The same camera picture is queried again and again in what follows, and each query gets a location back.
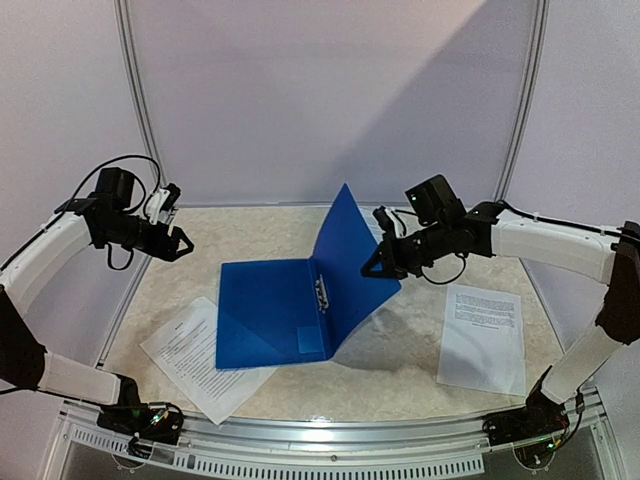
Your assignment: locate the blue plastic folder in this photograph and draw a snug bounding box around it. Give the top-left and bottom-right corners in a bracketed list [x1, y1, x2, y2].
[215, 186, 401, 370]

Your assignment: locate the printed paper sheet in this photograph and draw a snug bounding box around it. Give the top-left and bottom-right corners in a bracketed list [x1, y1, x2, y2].
[141, 297, 276, 425]
[359, 206, 384, 243]
[436, 285, 526, 397]

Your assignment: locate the right aluminium frame post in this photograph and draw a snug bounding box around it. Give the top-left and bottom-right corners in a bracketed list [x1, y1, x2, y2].
[493, 0, 550, 200]

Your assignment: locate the left aluminium frame post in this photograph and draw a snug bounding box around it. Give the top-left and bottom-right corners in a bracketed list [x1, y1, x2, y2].
[114, 0, 159, 160]

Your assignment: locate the printed paper sheet left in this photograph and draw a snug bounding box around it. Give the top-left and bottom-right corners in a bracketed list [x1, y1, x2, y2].
[141, 297, 276, 425]

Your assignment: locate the aluminium frame post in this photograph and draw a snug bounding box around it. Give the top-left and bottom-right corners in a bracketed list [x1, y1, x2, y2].
[114, 0, 159, 160]
[493, 0, 550, 200]

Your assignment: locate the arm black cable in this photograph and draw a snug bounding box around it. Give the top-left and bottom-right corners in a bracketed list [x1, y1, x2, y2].
[64, 154, 164, 271]
[419, 199, 626, 286]

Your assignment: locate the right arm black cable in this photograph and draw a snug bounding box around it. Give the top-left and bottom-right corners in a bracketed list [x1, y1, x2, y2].
[419, 199, 626, 286]

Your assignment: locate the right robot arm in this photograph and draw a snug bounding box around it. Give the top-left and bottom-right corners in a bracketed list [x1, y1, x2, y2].
[361, 174, 639, 436]

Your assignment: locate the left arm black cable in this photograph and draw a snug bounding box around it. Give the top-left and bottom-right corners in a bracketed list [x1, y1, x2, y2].
[64, 154, 164, 271]

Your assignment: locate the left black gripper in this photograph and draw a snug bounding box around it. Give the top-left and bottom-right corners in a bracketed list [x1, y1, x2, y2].
[100, 211, 194, 260]

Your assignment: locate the metal folder clip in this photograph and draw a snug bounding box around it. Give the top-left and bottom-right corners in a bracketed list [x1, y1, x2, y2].
[314, 275, 330, 314]

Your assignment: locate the printed paper sheet right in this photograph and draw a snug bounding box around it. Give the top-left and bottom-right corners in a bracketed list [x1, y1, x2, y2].
[436, 285, 526, 397]

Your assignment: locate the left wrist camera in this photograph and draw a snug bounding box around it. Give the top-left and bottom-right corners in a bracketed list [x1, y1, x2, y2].
[143, 183, 182, 225]

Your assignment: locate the printed paper sheet middle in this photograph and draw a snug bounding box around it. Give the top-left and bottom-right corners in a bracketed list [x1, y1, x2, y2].
[359, 206, 384, 243]

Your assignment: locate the aluminium front rail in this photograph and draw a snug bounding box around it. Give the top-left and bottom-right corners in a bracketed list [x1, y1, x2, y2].
[40, 388, 626, 479]

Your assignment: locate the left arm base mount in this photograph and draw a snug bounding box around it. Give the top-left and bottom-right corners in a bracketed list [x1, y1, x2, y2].
[97, 375, 184, 446]

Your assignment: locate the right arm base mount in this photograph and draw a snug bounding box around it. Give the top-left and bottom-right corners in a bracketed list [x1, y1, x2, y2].
[482, 382, 585, 452]

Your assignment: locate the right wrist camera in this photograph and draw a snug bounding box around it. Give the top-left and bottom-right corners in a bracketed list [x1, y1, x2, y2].
[373, 206, 407, 247]

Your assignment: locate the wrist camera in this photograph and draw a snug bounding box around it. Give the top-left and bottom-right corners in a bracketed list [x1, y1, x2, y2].
[373, 206, 407, 247]
[143, 183, 182, 225]

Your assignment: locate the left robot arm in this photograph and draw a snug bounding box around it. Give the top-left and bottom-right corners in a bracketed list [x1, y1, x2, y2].
[1, 167, 194, 434]

